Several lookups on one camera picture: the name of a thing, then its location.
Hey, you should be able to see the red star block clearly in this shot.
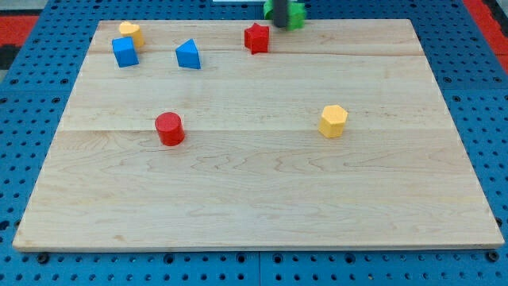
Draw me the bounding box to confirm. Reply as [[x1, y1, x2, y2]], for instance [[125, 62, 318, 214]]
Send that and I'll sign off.
[[244, 23, 270, 55]]

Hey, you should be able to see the red cylinder block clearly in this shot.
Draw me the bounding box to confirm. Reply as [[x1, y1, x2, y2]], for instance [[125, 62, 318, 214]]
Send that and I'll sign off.
[[155, 112, 185, 146]]

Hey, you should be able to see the blue cube block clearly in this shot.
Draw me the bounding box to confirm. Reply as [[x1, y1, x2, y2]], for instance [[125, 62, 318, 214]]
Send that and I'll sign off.
[[112, 37, 139, 68]]

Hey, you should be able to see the yellow hexagon block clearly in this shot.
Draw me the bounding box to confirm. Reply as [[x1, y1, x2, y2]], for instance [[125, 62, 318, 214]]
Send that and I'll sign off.
[[318, 105, 348, 138]]

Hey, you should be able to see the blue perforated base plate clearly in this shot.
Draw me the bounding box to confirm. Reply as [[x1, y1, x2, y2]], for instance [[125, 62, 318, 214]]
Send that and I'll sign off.
[[1, 1, 507, 285]]

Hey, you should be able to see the grey cylindrical robot stylus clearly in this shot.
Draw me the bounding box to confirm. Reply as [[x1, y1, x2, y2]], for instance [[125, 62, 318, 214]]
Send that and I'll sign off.
[[272, 0, 289, 28]]

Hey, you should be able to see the yellow heart block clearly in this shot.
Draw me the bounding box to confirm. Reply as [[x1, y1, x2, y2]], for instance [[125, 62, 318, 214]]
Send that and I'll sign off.
[[118, 21, 145, 48]]

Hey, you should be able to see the blue triangle block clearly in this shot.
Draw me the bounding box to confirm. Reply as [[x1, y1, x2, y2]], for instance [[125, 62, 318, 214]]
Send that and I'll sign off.
[[175, 39, 201, 69]]

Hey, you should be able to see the light wooden board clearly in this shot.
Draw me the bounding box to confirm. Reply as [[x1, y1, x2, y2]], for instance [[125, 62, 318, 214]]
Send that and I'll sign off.
[[13, 19, 504, 253]]

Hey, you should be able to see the green star block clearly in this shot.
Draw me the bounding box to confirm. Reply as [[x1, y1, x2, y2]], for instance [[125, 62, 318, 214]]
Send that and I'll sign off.
[[263, 0, 306, 31]]

